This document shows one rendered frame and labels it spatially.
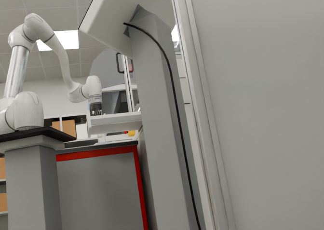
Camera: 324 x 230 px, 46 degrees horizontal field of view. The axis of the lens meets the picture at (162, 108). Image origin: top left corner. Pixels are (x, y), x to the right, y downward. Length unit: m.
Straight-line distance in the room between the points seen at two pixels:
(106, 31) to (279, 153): 0.82
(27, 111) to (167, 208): 1.13
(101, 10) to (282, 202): 0.89
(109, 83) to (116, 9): 1.95
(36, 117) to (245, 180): 1.53
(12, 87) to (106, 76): 1.13
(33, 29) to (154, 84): 1.34
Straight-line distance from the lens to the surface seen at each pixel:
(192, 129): 1.95
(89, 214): 2.49
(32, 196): 2.11
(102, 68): 3.43
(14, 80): 2.51
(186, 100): 1.98
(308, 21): 1.10
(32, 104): 2.23
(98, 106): 2.70
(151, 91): 1.41
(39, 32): 2.59
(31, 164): 2.12
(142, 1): 1.58
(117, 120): 2.33
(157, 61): 1.43
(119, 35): 1.54
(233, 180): 0.88
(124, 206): 2.50
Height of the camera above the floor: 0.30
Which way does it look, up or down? 14 degrees up
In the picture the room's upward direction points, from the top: 9 degrees counter-clockwise
